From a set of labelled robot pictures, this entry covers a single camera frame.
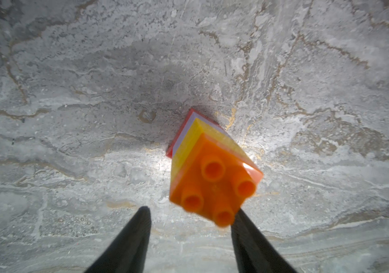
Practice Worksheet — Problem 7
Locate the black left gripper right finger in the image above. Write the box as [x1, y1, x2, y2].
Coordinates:
[231, 209, 296, 273]

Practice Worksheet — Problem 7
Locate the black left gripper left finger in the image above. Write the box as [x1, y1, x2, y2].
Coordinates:
[86, 206, 152, 273]

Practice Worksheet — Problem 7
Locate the orange small lego brick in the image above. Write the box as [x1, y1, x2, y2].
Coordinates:
[169, 134, 264, 228]

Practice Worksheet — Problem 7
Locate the red lego brick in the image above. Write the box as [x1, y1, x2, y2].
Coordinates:
[166, 108, 220, 159]

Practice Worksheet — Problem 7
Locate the yellow small lego brick front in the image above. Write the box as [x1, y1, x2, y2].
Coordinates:
[171, 118, 250, 180]

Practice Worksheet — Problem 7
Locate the purple small lego brick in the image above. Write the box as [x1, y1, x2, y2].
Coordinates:
[166, 108, 226, 159]

